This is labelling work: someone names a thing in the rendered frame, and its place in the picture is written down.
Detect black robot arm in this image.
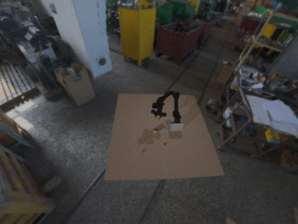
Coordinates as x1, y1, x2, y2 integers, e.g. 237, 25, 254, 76
152, 91, 181, 123

